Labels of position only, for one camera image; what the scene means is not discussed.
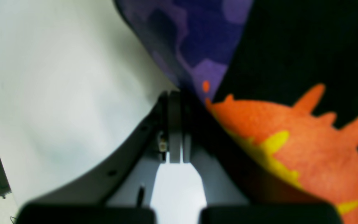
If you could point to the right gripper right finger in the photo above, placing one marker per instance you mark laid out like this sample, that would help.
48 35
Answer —
237 190

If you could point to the black T-shirt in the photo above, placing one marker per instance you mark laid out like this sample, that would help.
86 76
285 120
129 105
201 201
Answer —
280 81

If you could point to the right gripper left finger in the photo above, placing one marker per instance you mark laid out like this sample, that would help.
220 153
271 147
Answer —
119 189

